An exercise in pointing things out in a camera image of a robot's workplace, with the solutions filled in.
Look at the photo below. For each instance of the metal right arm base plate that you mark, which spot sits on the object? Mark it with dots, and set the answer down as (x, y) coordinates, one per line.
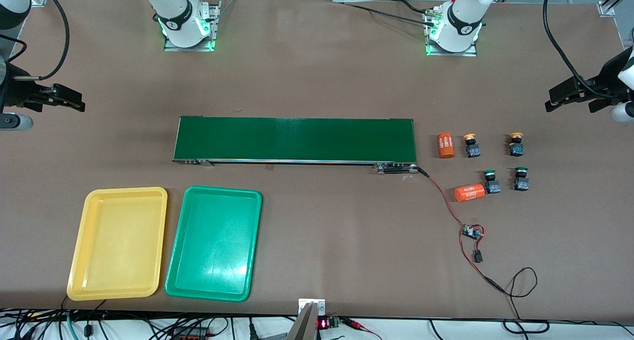
(173, 48)

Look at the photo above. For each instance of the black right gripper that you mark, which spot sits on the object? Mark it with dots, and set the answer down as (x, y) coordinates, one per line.
(16, 93)

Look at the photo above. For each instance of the green plastic tray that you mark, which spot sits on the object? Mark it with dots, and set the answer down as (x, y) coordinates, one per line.
(213, 246)

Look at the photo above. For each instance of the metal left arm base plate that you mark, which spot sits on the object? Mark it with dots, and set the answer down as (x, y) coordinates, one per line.
(446, 54)

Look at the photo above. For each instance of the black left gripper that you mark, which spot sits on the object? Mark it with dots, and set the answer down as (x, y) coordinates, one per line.
(605, 78)

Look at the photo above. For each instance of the orange and black power strip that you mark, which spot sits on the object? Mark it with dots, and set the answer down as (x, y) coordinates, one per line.
(193, 334)

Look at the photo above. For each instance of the orange 4680 battery cylinder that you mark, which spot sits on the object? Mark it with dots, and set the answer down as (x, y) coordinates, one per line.
(469, 192)
(446, 146)

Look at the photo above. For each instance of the grey camera mount bar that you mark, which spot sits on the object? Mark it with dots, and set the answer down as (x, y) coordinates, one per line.
(303, 327)

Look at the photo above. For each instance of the red clip lead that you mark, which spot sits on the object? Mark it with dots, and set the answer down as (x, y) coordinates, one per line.
(354, 323)

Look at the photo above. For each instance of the green belt conveyor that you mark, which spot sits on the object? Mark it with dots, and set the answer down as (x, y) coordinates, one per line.
(297, 139)

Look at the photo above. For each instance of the yellow push button switch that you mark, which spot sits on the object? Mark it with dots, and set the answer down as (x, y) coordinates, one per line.
(516, 149)
(473, 151)

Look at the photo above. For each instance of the yellow plastic tray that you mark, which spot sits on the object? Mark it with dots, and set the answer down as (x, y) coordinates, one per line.
(119, 260)

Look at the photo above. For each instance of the small metal bracket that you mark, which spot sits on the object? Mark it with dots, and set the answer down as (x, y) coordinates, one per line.
(321, 308)

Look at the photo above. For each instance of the small green circuit board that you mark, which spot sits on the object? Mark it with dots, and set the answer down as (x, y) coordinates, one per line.
(471, 232)

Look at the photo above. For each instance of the red digit display module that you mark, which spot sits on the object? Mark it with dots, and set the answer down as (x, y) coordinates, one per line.
(323, 323)

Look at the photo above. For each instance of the green push button switch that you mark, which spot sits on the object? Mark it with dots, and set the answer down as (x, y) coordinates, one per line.
(492, 186)
(521, 184)

